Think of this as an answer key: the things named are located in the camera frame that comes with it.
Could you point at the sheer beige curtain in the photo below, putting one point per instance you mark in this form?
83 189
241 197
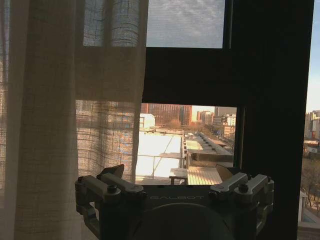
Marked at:
65 110

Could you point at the dark window frame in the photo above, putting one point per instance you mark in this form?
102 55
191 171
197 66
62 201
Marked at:
250 82

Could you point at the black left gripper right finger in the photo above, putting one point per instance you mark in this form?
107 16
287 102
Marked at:
242 183

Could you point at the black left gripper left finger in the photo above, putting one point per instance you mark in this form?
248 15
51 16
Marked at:
110 181

